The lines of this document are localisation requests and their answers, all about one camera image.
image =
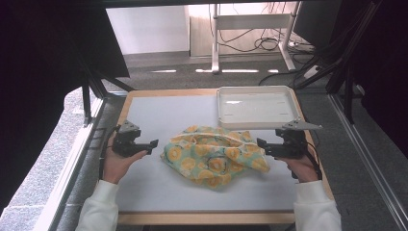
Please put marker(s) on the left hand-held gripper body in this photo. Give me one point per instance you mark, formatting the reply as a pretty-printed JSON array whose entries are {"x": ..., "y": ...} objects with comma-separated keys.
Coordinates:
[{"x": 126, "y": 144}]

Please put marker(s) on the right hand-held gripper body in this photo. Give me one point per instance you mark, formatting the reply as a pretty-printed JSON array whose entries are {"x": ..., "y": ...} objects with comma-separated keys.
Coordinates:
[{"x": 292, "y": 144}]

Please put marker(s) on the lemon print cloth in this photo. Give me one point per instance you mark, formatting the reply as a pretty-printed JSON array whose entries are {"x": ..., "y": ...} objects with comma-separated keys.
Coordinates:
[{"x": 211, "y": 157}]

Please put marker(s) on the person's left hand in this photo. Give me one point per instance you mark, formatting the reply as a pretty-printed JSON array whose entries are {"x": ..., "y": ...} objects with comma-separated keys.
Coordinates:
[{"x": 115, "y": 166}]

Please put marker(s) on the person's right hand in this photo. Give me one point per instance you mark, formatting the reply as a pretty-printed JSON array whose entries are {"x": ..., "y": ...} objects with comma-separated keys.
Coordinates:
[{"x": 303, "y": 170}]

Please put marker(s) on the white plastic tray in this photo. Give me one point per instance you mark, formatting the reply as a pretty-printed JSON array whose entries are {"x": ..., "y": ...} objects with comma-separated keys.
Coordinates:
[{"x": 256, "y": 107}]

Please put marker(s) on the black metal stand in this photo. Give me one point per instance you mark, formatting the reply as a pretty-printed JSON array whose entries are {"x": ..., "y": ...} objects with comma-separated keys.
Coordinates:
[
  {"x": 91, "y": 83},
  {"x": 348, "y": 80}
]

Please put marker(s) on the white power strip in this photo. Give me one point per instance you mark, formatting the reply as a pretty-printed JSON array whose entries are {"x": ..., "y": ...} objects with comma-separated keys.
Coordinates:
[{"x": 311, "y": 72}]

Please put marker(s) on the aluminium frame rail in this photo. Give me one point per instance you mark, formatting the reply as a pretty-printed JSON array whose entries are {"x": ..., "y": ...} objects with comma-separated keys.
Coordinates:
[
  {"x": 67, "y": 179},
  {"x": 369, "y": 160}
]

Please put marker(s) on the white metal desk frame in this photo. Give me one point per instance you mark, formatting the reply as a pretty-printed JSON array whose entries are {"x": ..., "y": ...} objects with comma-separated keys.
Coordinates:
[{"x": 250, "y": 21}]

